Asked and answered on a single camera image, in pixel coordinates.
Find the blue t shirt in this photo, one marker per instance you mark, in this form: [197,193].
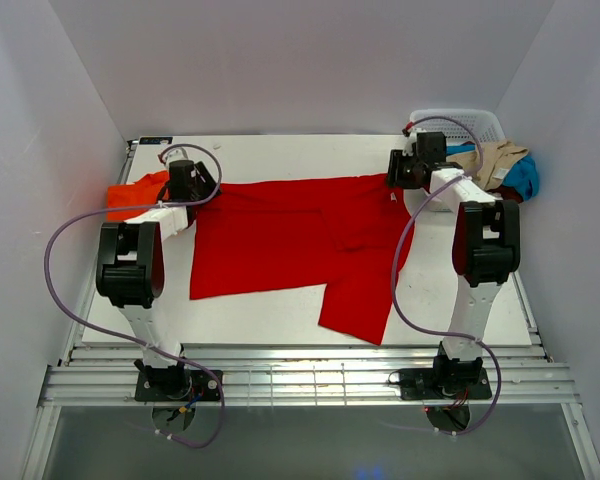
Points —
[524,178]

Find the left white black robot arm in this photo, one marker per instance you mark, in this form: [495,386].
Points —
[131,273]

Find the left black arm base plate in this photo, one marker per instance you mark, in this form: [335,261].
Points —
[176,385]

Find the beige t shirt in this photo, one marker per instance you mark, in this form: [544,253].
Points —
[490,170]

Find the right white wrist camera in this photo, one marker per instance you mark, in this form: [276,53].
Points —
[411,133]

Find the dark red t shirt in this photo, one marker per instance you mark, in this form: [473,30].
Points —
[509,193]

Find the white plastic laundry basket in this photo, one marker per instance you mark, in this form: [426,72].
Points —
[458,126]

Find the blue label sticker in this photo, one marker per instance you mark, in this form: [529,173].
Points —
[156,140]

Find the folded orange t shirt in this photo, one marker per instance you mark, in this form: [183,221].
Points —
[144,191]

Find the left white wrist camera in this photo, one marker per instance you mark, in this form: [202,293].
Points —
[176,155]

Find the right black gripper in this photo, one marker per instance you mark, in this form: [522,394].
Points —
[396,161]

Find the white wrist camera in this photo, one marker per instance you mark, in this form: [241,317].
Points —
[411,133]
[176,155]

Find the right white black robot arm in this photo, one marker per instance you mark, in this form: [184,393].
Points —
[485,252]

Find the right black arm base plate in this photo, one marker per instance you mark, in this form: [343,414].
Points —
[425,384]

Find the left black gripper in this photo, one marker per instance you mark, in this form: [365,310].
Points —
[209,186]

